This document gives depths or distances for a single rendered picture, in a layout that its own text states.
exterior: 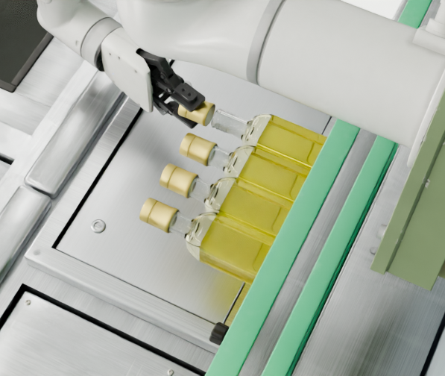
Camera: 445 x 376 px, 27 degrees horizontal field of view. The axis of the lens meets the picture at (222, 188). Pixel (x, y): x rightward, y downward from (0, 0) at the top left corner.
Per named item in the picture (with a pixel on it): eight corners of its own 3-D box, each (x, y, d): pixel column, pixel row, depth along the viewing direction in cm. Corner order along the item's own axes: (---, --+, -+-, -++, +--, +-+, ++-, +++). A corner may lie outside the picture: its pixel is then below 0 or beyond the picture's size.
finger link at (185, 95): (156, 88, 134) (191, 114, 132) (156, 74, 132) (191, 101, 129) (171, 74, 136) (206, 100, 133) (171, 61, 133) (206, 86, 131)
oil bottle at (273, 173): (373, 215, 130) (235, 157, 134) (380, 196, 125) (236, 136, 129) (358, 248, 128) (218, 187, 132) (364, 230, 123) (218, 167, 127)
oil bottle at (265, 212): (358, 249, 127) (217, 187, 131) (364, 230, 122) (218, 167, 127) (342, 283, 125) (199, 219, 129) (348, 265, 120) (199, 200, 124)
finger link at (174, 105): (159, 113, 140) (191, 139, 138) (157, 101, 137) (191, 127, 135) (173, 101, 141) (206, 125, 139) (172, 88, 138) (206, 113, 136)
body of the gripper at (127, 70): (93, 80, 143) (147, 121, 140) (86, 39, 134) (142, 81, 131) (127, 51, 146) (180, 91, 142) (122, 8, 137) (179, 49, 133)
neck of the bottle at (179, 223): (194, 224, 127) (163, 210, 128) (194, 214, 125) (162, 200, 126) (184, 242, 126) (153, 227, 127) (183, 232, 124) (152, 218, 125)
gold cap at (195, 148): (217, 151, 133) (190, 139, 134) (218, 139, 130) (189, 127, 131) (206, 171, 132) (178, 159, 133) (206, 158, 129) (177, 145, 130)
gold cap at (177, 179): (198, 183, 131) (171, 170, 131) (198, 170, 128) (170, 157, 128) (187, 203, 129) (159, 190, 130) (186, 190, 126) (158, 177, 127)
